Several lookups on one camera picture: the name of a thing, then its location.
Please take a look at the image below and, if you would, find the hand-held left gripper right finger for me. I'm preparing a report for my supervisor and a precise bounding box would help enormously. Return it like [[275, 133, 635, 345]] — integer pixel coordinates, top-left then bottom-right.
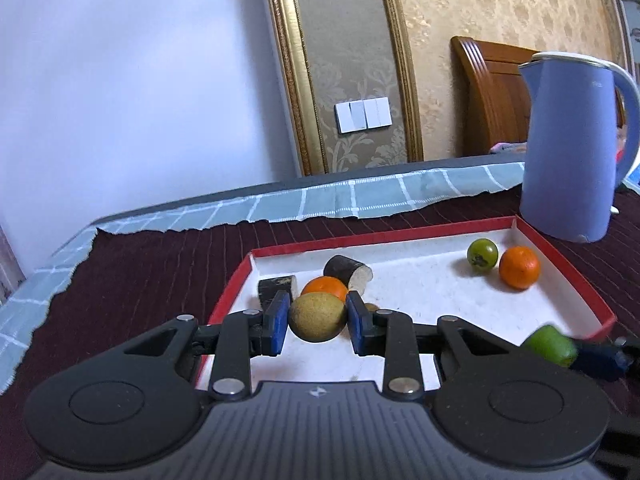
[[345, 290, 526, 402]]

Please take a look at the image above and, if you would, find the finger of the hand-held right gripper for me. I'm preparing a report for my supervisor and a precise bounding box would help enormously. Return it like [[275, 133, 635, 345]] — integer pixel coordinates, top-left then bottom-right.
[[570, 336, 640, 384]]

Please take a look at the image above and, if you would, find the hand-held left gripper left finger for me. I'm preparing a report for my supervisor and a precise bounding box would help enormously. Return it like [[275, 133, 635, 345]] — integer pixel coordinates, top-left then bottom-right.
[[120, 290, 292, 402]]

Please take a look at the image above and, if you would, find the yellow-brown round fruit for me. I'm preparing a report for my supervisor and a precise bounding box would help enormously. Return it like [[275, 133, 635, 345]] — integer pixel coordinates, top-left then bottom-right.
[[288, 293, 348, 343]]

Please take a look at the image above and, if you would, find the plain green fruit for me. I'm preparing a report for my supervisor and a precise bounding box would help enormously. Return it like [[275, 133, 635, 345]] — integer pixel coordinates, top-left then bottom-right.
[[522, 325, 578, 368]]

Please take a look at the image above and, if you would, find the black sugarcane piece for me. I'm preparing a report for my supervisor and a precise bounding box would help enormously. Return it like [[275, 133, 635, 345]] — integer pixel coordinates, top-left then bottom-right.
[[323, 255, 374, 293], [257, 275, 299, 311]]

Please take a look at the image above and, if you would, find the red-edged white box tray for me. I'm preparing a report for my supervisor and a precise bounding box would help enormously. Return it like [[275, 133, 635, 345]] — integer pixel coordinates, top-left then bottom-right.
[[192, 215, 617, 393]]

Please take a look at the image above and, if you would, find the orange tangerine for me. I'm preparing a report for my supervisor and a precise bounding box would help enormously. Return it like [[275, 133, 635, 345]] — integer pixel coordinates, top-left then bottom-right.
[[300, 276, 349, 303], [498, 246, 542, 290]]

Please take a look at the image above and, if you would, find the teal plaid cloth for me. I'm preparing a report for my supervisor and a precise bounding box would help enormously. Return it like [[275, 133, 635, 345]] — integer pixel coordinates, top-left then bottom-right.
[[0, 162, 526, 396]]

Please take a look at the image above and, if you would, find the green fruit with dark spot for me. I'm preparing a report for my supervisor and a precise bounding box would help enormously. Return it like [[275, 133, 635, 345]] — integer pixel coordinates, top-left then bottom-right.
[[467, 239, 499, 274]]

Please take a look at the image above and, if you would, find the blue electric kettle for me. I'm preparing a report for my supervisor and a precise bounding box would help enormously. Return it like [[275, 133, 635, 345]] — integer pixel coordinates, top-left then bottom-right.
[[517, 51, 640, 244]]

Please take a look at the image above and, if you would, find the wooden bed headboard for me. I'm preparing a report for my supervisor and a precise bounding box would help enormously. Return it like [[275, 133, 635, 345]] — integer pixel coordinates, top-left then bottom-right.
[[451, 35, 628, 157]]

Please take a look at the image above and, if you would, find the wooden framed decorated panel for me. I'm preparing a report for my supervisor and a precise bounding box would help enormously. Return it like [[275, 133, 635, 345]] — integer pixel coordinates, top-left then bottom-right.
[[607, 0, 640, 76]]

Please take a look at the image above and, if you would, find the white wall light switch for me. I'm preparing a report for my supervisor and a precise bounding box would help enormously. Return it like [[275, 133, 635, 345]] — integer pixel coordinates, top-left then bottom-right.
[[334, 97, 393, 134]]

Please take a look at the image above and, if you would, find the gold framed wall panel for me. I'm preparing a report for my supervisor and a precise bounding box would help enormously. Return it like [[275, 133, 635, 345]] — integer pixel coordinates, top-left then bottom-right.
[[260, 0, 425, 177]]

